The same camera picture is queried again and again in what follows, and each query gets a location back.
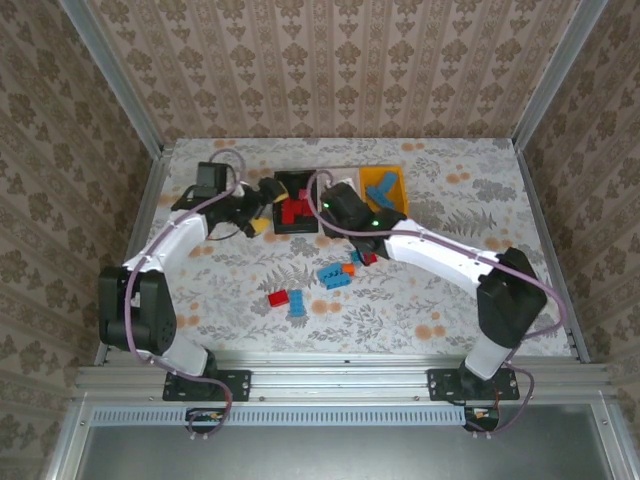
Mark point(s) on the red lego brick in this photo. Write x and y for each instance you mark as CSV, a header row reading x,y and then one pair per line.
x,y
287,205
278,298
370,259
301,193
303,207
289,218

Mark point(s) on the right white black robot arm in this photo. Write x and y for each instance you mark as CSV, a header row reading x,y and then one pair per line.
x,y
440,257

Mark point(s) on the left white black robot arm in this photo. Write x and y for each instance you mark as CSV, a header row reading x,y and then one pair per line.
x,y
170,245

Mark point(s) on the white plastic container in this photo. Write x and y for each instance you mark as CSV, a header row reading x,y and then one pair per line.
x,y
350,177

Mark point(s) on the black plastic container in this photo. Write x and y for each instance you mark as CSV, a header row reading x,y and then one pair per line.
x,y
295,229

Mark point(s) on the small blue lego brick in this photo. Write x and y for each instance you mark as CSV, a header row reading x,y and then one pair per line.
x,y
356,257

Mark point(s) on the orange plastic container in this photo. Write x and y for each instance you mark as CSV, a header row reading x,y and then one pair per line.
x,y
401,192

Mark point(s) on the orange lego brick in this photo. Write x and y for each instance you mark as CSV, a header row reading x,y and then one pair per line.
x,y
348,268

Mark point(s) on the floral table cover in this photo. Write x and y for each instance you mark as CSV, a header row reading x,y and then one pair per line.
x,y
400,310

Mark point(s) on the grey metal panel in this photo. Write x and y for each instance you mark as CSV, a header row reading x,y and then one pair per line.
x,y
350,455

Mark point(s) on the left aluminium table side rail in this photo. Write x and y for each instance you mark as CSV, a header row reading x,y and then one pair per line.
x,y
145,220

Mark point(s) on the aluminium table side rail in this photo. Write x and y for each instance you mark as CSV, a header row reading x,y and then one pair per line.
x,y
145,220
550,250

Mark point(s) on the left aluminium frame post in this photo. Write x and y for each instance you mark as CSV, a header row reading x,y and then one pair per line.
x,y
115,80

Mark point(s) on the aluminium frame post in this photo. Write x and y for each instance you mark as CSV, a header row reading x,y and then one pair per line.
x,y
555,75
115,80

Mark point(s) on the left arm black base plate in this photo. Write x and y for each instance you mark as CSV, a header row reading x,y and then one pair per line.
x,y
237,385

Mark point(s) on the wide aluminium base rail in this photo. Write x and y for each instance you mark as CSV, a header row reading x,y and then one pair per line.
x,y
340,377

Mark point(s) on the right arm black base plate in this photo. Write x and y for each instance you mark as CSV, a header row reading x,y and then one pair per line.
x,y
440,385

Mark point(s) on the right aluminium table side rail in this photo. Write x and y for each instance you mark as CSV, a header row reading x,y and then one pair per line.
x,y
550,250

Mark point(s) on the right aluminium frame post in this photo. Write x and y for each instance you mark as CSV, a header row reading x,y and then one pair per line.
x,y
555,75

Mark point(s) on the left lower aluminium frame rail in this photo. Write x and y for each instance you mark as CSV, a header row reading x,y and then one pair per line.
x,y
65,450

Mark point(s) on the aluminium frame rail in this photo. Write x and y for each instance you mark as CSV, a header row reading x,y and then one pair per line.
x,y
65,450
615,450

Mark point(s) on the right lower aluminium frame rail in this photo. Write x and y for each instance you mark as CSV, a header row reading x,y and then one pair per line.
x,y
615,450

